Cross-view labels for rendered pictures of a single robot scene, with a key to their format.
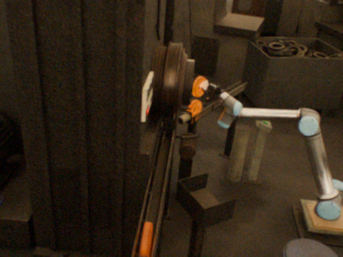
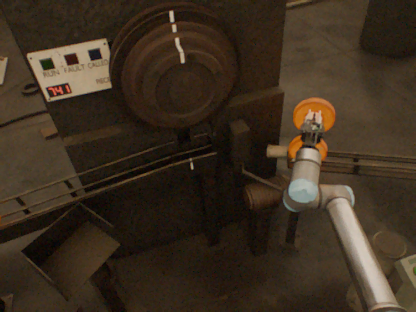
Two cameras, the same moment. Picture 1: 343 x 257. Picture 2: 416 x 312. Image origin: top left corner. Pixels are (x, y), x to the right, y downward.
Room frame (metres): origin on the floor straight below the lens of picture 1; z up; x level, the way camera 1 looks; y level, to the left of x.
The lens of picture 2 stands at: (1.97, -1.07, 1.76)
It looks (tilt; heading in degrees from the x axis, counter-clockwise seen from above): 44 degrees down; 73
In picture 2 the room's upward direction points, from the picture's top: 5 degrees counter-clockwise
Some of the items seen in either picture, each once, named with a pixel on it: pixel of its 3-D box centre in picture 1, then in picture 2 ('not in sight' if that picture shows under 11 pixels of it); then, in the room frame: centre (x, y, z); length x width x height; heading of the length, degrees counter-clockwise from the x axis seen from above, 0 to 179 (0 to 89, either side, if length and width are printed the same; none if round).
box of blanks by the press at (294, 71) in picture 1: (288, 74); not in sight; (4.60, -1.40, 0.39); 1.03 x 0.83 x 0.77; 102
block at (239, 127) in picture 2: (169, 125); (238, 145); (2.46, 0.01, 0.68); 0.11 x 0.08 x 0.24; 87
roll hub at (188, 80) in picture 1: (188, 82); (184, 88); (2.22, -0.08, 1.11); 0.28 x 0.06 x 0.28; 177
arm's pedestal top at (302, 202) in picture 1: (325, 216); not in sight; (2.29, -1.22, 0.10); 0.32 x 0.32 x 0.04; 87
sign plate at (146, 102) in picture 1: (147, 95); (76, 70); (1.89, 0.14, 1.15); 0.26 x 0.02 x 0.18; 177
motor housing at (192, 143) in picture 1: (185, 167); (265, 218); (2.55, -0.14, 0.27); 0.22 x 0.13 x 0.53; 177
